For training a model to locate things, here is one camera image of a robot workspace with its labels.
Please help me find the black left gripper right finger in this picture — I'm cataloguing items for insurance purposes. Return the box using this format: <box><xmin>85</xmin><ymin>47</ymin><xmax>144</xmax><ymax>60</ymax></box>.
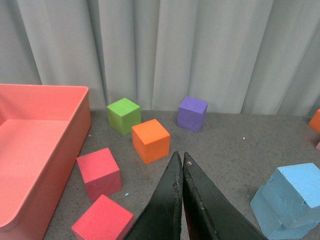
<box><xmin>183</xmin><ymin>152</ymin><xmax>266</xmax><ymax>240</ymax></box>

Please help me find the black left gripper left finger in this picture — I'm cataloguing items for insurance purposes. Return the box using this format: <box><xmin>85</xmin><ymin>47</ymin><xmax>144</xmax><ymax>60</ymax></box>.
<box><xmin>124</xmin><ymin>151</ymin><xmax>183</xmax><ymax>240</ymax></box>

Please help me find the light blue foam cube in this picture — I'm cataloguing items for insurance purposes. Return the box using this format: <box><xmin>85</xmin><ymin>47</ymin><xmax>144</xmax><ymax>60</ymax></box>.
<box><xmin>262</xmin><ymin>162</ymin><xmax>320</xmax><ymax>229</ymax></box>

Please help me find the orange foam cube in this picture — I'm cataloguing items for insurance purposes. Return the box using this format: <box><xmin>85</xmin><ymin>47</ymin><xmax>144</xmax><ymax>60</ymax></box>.
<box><xmin>308</xmin><ymin>109</ymin><xmax>320</xmax><ymax>133</ymax></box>
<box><xmin>131</xmin><ymin>119</ymin><xmax>171</xmax><ymax>165</ymax></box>

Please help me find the dark red foam cube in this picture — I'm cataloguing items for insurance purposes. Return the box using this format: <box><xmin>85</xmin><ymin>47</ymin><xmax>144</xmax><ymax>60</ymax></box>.
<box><xmin>76</xmin><ymin>147</ymin><xmax>122</xmax><ymax>203</ymax></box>

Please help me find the purple foam cube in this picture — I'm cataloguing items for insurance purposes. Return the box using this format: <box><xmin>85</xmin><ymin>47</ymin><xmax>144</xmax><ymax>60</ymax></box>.
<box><xmin>177</xmin><ymin>96</ymin><xmax>208</xmax><ymax>133</ymax></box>

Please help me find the green foam cube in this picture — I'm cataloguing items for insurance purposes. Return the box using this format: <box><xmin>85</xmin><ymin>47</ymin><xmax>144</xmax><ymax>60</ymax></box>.
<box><xmin>106</xmin><ymin>98</ymin><xmax>141</xmax><ymax>136</ymax></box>

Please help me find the pink foam cube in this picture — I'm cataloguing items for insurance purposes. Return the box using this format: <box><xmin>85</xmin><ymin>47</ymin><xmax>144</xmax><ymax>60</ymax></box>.
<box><xmin>315</xmin><ymin>142</ymin><xmax>320</xmax><ymax>150</ymax></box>

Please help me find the pink plastic bin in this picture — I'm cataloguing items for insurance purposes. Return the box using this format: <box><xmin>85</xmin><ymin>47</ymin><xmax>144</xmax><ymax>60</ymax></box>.
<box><xmin>0</xmin><ymin>84</ymin><xmax>91</xmax><ymax>240</ymax></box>

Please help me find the grey curtain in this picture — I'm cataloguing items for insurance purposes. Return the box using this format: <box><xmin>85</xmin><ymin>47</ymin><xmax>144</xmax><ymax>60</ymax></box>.
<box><xmin>0</xmin><ymin>0</ymin><xmax>320</xmax><ymax>116</ymax></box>

